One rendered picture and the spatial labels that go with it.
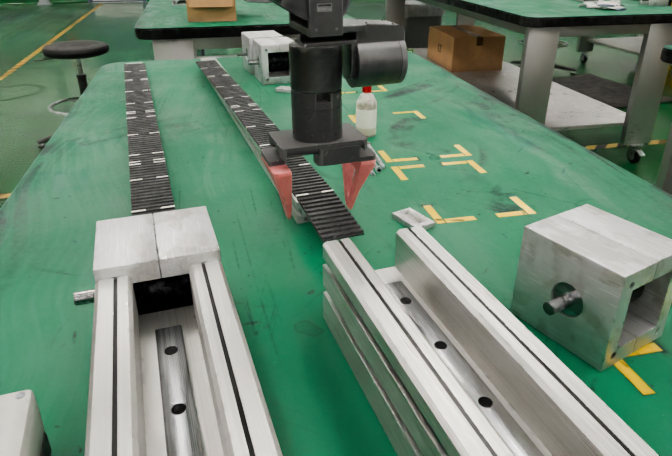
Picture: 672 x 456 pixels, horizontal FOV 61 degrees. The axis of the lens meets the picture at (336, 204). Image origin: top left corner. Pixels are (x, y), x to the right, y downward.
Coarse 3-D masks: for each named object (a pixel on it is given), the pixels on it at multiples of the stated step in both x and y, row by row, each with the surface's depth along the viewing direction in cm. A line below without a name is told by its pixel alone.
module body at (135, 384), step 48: (96, 288) 44; (192, 288) 45; (96, 336) 39; (144, 336) 45; (192, 336) 45; (240, 336) 39; (96, 384) 35; (144, 384) 40; (192, 384) 40; (240, 384) 35; (96, 432) 31; (144, 432) 36; (192, 432) 35; (240, 432) 31
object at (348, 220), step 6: (348, 216) 67; (312, 222) 66; (318, 222) 66; (324, 222) 66; (330, 222) 66; (336, 222) 67; (342, 222) 66; (348, 222) 66; (354, 222) 66; (318, 228) 65; (324, 228) 65; (330, 228) 65
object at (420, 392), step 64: (448, 256) 48; (384, 320) 40; (448, 320) 45; (512, 320) 40; (384, 384) 40; (448, 384) 35; (512, 384) 38; (576, 384) 35; (448, 448) 32; (512, 448) 34; (576, 448) 32; (640, 448) 30
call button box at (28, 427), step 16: (0, 400) 37; (16, 400) 37; (32, 400) 37; (0, 416) 36; (16, 416) 36; (32, 416) 37; (0, 432) 34; (16, 432) 34; (32, 432) 36; (0, 448) 33; (16, 448) 33; (32, 448) 36; (48, 448) 39
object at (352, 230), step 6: (336, 228) 65; (342, 228) 65; (348, 228) 65; (354, 228) 65; (360, 228) 65; (318, 234) 64; (324, 234) 64; (330, 234) 64; (336, 234) 64; (342, 234) 64; (348, 234) 64; (354, 234) 64; (360, 234) 65; (324, 240) 63; (330, 240) 64
